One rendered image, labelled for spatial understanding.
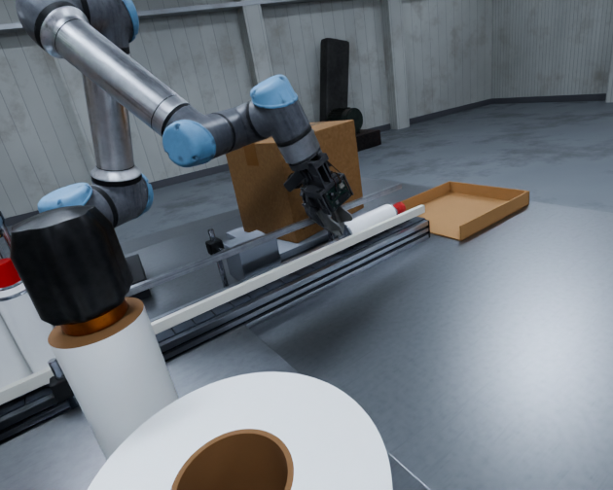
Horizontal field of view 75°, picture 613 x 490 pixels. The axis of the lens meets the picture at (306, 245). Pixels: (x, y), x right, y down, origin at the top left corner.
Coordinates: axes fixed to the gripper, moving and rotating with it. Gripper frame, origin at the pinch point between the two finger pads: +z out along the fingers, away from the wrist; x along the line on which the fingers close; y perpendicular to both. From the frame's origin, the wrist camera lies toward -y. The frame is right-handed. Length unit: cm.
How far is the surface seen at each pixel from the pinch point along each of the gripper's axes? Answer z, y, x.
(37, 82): -88, -630, 19
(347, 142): -4.8, -22.0, 27.4
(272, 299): -1.6, 5.3, -22.6
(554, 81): 336, -360, 767
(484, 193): 27, 0, 50
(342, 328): 3.3, 19.3, -18.2
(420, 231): 13.4, 5.9, 17.3
